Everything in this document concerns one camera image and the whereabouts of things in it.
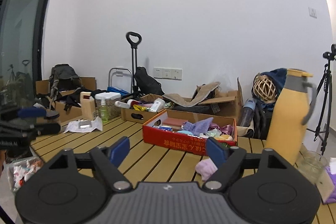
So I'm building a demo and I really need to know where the yellow white plush toy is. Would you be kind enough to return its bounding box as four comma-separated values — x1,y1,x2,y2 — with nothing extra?
219,135,233,141

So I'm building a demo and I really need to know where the lilac fluffy towel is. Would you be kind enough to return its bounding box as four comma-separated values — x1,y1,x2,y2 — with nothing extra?
195,158,218,181

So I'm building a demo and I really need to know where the iridescent mesh bath puff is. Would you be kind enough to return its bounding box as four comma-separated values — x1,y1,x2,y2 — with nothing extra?
206,128,222,138

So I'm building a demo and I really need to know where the pink satin scrunchie bonnet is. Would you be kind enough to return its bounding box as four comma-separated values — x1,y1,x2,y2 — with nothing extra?
209,123,234,135

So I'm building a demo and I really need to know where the purple knit cloth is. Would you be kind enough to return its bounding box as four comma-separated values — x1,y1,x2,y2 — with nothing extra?
182,117,214,136

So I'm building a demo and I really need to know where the pink layered sponge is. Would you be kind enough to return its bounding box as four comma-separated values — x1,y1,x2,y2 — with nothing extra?
162,118,187,130

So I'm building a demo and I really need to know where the blue handkerchief tissue pack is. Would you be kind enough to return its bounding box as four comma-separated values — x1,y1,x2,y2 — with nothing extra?
158,126,173,132

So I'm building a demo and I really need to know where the plastic bag of wrappers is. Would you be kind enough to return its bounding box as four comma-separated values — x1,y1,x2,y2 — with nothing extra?
7,157,44,193

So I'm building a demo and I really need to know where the red cardboard tray box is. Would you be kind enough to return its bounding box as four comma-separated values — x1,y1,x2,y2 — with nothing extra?
142,110,238,156

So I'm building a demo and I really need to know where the clear cereal container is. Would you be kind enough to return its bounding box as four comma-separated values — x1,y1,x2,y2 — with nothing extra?
94,92,121,120

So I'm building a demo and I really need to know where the small brown cardboard box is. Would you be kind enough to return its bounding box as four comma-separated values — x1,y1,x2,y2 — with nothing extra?
120,94,163,124

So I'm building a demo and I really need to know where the white paper leaflet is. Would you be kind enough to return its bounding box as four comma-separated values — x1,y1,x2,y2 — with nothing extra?
64,117,103,133

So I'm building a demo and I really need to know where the green spray bottle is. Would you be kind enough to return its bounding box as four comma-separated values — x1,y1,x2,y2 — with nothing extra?
100,98,109,123

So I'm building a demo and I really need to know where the blue water bottle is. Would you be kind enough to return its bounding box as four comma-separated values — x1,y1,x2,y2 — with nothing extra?
238,98,256,127

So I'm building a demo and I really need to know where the white tube bottle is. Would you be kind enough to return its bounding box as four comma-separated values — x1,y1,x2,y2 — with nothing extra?
114,99,140,109

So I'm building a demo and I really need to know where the large brown cardboard box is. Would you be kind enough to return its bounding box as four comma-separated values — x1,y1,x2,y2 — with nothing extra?
177,78,243,121

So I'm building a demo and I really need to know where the wooden beige carton box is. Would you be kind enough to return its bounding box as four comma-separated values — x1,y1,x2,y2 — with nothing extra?
80,92,96,121

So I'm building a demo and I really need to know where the floor cardboard box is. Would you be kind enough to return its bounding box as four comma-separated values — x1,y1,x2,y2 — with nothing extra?
35,80,82,123

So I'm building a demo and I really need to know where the dark blue cloth bag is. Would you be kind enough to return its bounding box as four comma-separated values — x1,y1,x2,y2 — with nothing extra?
251,68,287,111

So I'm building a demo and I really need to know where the beige mat cloth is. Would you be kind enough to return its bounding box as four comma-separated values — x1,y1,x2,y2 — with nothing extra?
162,81,221,109

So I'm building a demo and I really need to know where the white label bottle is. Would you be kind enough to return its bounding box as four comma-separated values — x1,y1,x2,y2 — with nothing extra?
149,98,165,113

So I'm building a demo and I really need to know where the yellow thermos jug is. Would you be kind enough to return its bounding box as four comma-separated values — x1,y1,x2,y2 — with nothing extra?
265,69,317,165

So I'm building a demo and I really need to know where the black backpack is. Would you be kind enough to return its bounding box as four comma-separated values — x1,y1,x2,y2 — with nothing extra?
49,64,84,101

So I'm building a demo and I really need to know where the black bag on trolley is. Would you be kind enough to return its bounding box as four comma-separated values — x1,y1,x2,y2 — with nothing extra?
134,67,164,96

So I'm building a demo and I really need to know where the woven rattan ball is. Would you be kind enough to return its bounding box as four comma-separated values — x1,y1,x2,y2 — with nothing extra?
252,74,277,103

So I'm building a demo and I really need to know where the clear drinking glass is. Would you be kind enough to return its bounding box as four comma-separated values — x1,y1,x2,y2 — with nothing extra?
297,151,328,184

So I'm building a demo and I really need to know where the purple tissue pack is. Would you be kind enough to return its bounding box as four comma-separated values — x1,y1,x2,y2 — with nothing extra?
316,157,336,204

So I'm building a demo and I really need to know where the wire basket handle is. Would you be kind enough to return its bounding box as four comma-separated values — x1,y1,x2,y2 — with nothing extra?
107,67,133,95

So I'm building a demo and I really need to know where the white wall socket strip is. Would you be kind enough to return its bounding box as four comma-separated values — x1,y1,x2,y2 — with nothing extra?
153,67,183,81

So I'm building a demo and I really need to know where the black trolley handle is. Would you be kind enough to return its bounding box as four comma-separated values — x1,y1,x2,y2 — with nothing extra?
125,31,142,99

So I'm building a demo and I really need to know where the black camera tripod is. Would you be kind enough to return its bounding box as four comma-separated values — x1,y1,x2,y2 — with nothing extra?
314,44,335,155

